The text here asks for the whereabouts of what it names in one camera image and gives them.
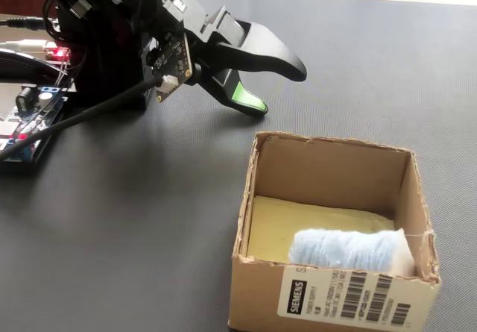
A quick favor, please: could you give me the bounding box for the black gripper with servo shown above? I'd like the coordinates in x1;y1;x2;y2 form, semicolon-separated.
159;0;308;119

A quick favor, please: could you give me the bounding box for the light blue yarn-wrapped block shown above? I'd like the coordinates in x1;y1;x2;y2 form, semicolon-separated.
288;228;417;275

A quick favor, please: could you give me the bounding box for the yellow paper box liner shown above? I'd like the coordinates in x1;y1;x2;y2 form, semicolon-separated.
246;195;396;264

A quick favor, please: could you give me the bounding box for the open brown cardboard box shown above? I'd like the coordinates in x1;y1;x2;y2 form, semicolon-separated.
227;130;443;332

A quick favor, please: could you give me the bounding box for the black textured rubber mat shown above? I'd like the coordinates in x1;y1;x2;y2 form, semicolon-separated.
0;0;477;332

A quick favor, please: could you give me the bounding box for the black driver board red LED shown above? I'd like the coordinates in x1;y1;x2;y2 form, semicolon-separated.
42;44;75;64

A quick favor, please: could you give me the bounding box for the blue controller circuit board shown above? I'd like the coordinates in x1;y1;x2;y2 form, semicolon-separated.
0;84;70;167

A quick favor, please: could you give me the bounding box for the black barrel power plug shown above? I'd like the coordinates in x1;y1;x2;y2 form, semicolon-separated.
0;16;49;31

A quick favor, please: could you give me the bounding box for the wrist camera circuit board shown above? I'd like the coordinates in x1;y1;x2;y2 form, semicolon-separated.
147;29;198;104

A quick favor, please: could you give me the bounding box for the black camera cable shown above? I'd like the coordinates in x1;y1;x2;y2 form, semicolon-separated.
0;76;165;161

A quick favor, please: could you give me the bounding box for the white USB plug cable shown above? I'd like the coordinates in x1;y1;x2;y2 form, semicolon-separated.
0;39;51;53

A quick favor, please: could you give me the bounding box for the thick black curved cable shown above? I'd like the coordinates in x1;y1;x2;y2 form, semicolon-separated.
0;47;66;87

